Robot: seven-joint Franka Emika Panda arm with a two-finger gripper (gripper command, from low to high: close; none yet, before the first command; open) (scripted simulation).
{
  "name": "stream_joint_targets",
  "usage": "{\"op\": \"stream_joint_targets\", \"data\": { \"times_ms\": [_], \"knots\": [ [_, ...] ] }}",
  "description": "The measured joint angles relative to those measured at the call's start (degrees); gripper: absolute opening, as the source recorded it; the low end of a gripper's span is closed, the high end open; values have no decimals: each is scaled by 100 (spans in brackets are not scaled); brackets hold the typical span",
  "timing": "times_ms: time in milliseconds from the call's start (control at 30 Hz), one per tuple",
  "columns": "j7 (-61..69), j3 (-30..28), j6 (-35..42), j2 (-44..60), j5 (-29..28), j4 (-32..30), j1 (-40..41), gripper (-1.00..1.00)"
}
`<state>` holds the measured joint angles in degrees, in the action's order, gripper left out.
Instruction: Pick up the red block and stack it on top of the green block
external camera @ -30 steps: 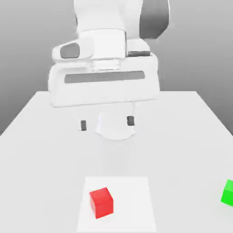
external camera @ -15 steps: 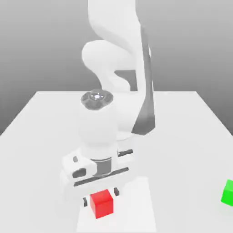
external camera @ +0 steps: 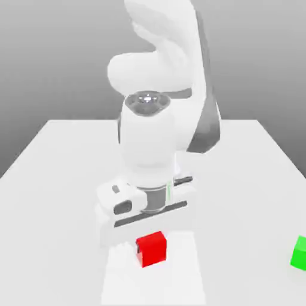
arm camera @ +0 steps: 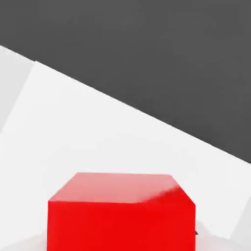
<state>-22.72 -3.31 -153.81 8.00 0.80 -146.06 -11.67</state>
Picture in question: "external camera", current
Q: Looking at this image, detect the small red cube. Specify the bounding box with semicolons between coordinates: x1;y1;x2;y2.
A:
135;230;167;268

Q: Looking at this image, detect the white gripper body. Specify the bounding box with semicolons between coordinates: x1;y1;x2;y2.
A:
94;183;197;249

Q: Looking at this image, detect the small green cube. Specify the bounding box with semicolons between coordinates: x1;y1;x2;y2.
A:
290;235;306;272

